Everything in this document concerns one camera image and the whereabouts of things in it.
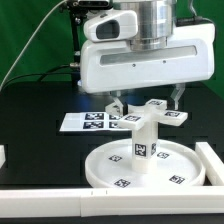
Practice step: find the white round table top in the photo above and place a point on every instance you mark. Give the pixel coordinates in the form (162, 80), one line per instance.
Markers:
(110, 165)

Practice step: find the white front border bar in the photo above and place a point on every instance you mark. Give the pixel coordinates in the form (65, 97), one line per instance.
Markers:
(103, 202)

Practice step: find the black camera stand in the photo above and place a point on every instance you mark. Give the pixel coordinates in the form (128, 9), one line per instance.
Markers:
(78, 14)

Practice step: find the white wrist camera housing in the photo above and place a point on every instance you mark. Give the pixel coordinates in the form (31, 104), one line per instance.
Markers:
(112, 25)

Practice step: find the white left border bar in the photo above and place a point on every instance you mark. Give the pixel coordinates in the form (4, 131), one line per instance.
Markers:
(2, 156)

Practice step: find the white cross-shaped table base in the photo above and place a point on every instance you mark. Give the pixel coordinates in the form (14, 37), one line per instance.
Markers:
(152, 111)

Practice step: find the white marker tag sheet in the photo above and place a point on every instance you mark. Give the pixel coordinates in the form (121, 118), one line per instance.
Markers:
(89, 121)

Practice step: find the white right border bar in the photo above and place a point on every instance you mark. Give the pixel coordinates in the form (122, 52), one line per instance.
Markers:
(212, 163)

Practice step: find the white border bar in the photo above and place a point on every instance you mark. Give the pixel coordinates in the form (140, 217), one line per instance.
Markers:
(103, 202)
(2, 156)
(212, 163)

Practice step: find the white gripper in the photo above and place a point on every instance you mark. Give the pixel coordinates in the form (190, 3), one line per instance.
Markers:
(113, 66)

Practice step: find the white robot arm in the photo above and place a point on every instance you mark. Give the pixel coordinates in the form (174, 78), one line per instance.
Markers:
(140, 43)

